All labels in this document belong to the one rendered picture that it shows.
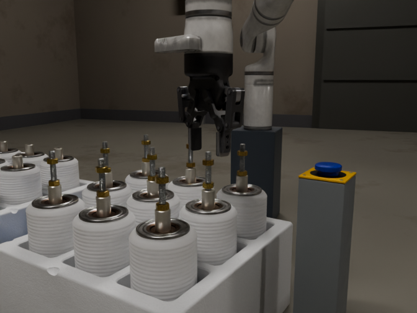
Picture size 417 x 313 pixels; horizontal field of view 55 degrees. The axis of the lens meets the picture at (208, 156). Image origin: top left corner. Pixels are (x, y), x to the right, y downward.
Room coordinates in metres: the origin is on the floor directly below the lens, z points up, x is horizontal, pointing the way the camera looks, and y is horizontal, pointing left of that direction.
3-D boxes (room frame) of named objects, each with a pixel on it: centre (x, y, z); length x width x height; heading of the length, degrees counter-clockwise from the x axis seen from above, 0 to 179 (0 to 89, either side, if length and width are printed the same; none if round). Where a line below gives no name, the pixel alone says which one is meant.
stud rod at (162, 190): (0.53, 0.06, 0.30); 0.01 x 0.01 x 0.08
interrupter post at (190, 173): (0.79, 0.04, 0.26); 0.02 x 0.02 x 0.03
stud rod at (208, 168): (0.63, 0.00, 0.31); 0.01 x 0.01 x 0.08
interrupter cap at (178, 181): (0.79, 0.04, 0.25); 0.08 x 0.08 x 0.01
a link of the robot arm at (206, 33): (0.62, 0.01, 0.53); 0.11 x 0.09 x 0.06; 130
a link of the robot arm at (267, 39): (1.29, -0.16, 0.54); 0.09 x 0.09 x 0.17; 4
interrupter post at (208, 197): (0.63, 0.00, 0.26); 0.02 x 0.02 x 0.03
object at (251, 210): (0.73, -0.06, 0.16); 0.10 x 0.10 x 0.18
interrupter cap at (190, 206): (0.63, 0.00, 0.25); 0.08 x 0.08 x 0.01
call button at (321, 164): (0.60, -0.18, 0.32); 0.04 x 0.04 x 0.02
